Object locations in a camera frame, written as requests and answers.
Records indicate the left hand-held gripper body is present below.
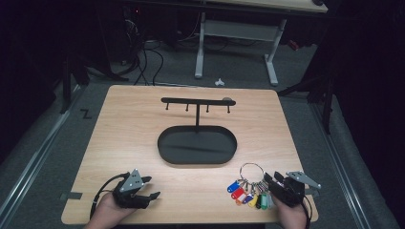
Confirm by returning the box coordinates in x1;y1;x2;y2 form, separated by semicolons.
112;168;149;210

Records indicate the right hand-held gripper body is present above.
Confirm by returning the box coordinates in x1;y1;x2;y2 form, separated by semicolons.
268;170;322;209

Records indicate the key ring with coloured tags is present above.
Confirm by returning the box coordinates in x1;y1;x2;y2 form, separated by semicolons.
226;162;275;211

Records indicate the black key rack with tray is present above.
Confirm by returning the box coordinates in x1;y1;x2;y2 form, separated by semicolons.
157;96;239;166

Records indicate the person's right hand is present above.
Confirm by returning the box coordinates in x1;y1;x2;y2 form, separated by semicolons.
272;197;309;229

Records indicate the person's left hand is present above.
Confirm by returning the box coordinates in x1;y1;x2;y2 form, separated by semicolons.
84;192;141;229

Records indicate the grey tape strip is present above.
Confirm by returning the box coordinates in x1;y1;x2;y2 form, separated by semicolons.
59;191;83;201

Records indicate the black metal stand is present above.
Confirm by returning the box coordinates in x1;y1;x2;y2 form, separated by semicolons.
276;71;336;135
58;47;92;115

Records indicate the dark computer tower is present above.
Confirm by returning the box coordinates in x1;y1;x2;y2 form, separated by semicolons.
121;5;145;63

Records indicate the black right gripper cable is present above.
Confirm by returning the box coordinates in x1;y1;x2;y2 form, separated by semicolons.
300;194;315;229

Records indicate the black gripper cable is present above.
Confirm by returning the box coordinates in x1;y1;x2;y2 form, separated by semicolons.
89;172;131;221
300;194;315;229

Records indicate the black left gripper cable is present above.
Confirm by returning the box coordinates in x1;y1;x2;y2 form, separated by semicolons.
89;172;131;221

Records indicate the metal floor rail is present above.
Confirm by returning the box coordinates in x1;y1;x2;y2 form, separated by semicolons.
0;85;84;225
310;103;374;229

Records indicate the bundle of black floor cables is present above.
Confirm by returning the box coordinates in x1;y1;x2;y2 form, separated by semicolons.
117;37;165;87

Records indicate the white metal desk frame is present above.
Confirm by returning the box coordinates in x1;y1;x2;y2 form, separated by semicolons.
193;0;330;88

